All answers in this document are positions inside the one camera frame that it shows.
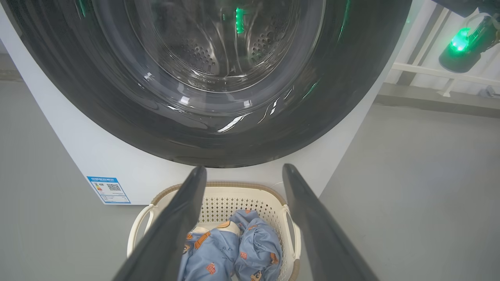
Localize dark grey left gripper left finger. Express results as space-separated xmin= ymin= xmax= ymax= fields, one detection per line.
xmin=112 ymin=165 xmax=207 ymax=281

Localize blue bear print garment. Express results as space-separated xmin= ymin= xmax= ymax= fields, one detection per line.
xmin=229 ymin=210 xmax=282 ymax=281
xmin=178 ymin=221 xmax=243 ymax=281

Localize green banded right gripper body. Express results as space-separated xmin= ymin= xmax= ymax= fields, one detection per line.
xmin=439 ymin=16 xmax=500 ymax=73

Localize blue energy label sticker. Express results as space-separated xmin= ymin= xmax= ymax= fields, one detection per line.
xmin=87 ymin=176 xmax=131 ymax=205

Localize white washing machine body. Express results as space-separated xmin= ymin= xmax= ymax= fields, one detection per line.
xmin=0 ymin=0 xmax=434 ymax=205

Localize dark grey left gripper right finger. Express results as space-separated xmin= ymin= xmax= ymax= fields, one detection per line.
xmin=282 ymin=164 xmax=379 ymax=281

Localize white metal rail frame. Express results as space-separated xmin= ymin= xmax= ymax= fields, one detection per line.
xmin=385 ymin=8 xmax=500 ymax=97

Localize cream perforated laundry basket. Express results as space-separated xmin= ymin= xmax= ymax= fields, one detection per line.
xmin=127 ymin=181 xmax=301 ymax=281

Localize dark round washing machine door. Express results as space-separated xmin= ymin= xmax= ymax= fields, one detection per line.
xmin=2 ymin=0 xmax=413 ymax=168

